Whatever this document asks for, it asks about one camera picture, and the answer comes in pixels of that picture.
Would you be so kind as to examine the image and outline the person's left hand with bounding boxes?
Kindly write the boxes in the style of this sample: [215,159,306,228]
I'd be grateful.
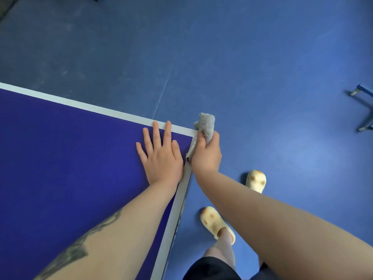
[136,121,184,187]

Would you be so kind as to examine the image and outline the cream left slipper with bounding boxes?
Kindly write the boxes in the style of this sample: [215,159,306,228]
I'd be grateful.
[200,206,236,245]

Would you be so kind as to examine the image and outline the cream right slipper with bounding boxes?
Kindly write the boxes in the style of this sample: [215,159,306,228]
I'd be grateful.
[246,170,267,194]

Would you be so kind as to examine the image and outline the blue table tennis table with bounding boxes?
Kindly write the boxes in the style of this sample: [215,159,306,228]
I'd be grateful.
[0,82,199,280]

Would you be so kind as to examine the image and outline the black rubber floor mat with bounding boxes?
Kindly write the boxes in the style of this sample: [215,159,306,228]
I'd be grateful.
[0,0,19,22]

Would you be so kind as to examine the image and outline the cream slipper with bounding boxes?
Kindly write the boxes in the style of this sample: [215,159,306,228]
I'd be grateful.
[246,170,267,194]
[200,206,236,245]

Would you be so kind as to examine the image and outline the person's right hand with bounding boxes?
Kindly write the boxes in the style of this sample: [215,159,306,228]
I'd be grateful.
[191,131,223,177]

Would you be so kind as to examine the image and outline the person's right forearm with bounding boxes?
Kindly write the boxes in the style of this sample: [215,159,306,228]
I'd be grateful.
[193,170,373,280]

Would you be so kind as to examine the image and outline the grey cleaning cloth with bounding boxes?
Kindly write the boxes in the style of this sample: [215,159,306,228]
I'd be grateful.
[185,112,216,163]

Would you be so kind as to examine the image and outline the black shorts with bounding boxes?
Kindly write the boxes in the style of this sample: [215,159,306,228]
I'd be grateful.
[183,256,280,280]

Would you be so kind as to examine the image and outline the person's left leg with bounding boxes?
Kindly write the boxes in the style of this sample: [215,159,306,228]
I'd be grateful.
[203,227,237,270]

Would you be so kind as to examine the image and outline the blue metal frame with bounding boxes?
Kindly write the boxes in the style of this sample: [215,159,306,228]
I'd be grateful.
[349,83,373,132]

